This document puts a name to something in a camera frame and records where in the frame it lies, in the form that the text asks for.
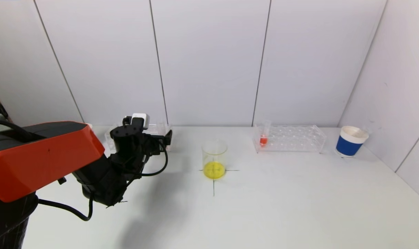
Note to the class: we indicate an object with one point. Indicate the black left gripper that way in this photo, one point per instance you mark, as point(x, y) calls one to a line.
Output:
point(152, 144)

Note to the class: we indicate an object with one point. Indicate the test tube with yellow pigment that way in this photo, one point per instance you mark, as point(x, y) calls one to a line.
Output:
point(366, 131)

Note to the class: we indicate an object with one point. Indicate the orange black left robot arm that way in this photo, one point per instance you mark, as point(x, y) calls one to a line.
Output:
point(40, 155)

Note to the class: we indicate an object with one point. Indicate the clear acrylic test tube rack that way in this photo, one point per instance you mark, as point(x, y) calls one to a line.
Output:
point(155, 128)
point(292, 140)

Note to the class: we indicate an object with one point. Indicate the clear glass beaker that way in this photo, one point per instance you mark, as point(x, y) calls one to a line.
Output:
point(214, 166)

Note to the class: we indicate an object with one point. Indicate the blue white paper cup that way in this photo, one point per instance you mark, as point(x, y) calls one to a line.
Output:
point(348, 147)

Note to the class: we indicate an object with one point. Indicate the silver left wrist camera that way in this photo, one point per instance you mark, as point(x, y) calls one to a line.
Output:
point(140, 119)

